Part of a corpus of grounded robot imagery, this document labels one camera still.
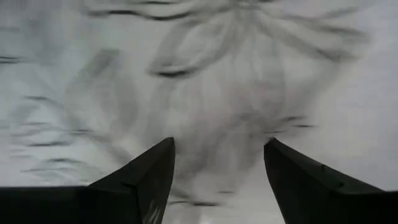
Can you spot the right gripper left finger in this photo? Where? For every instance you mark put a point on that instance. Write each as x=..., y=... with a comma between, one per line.
x=124, y=199

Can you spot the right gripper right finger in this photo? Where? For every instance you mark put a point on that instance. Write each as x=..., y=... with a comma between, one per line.
x=311, y=196

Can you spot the white leaf-print cloth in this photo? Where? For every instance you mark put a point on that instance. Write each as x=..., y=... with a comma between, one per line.
x=217, y=77

